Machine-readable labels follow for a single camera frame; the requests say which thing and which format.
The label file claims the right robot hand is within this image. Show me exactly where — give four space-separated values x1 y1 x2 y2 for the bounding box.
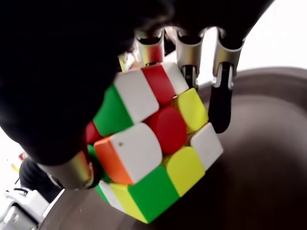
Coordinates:
0 0 276 190

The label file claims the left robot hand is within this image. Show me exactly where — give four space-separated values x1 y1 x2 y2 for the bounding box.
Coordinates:
19 157 64 204

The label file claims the multicoloured Rubik's cube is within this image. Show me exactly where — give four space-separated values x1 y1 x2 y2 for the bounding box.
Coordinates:
85 61 224 225

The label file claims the round dark brown plate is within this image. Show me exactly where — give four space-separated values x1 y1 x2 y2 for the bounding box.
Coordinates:
40 68 307 230

